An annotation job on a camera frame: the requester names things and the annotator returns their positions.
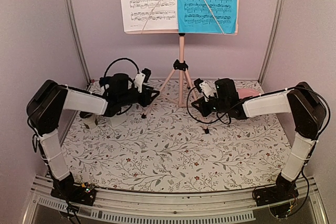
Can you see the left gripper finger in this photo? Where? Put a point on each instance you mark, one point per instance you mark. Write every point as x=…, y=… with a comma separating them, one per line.
x=147, y=99
x=148, y=90

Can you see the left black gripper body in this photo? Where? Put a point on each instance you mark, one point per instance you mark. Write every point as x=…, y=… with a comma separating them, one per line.
x=125, y=98

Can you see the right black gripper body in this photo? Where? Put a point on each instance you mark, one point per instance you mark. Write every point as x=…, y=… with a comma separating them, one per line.
x=221, y=106

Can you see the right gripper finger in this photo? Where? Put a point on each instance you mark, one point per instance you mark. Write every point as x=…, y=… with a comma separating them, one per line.
x=200, y=103
x=204, y=109

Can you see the white metronome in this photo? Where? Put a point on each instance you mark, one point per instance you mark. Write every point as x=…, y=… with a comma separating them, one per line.
x=117, y=120

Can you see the pink music stand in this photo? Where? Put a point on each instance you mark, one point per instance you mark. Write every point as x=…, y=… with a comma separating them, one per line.
x=181, y=68

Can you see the white sheet music page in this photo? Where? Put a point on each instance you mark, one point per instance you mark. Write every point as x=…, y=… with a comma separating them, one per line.
x=149, y=16

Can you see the blue sheet music page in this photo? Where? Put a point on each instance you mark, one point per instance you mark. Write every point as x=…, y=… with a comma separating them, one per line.
x=208, y=16

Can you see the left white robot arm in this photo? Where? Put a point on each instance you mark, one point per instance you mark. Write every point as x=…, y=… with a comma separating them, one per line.
x=45, y=108

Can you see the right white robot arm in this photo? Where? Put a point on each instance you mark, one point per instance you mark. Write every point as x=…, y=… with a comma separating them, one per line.
x=309, y=110

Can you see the pink plate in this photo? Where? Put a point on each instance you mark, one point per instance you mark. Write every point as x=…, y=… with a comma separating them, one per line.
x=247, y=92

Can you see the white paper cup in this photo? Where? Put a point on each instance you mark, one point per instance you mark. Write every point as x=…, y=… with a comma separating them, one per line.
x=89, y=119

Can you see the floral table mat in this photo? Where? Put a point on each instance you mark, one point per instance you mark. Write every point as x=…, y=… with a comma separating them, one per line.
x=168, y=151

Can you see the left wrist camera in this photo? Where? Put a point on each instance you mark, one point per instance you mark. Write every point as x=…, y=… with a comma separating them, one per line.
x=141, y=78

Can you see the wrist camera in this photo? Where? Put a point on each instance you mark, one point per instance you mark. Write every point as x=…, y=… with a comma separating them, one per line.
x=141, y=78
x=204, y=88

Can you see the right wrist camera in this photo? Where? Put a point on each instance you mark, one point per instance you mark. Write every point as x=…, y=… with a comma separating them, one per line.
x=204, y=88

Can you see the aluminium front rail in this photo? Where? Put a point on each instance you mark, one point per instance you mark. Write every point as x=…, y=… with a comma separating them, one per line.
x=118, y=206

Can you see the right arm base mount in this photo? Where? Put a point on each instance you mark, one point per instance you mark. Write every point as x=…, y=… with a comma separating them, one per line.
x=281, y=191

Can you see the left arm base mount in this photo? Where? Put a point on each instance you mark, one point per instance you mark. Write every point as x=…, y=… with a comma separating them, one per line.
x=67, y=189

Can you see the left aluminium frame post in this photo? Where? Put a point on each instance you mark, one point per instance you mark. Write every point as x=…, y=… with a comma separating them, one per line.
x=76, y=37

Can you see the aluminium frame post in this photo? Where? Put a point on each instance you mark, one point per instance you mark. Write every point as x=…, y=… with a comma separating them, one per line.
x=272, y=39
x=76, y=37

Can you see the right aluminium frame post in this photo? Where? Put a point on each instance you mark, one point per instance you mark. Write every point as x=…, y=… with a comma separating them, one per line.
x=272, y=39

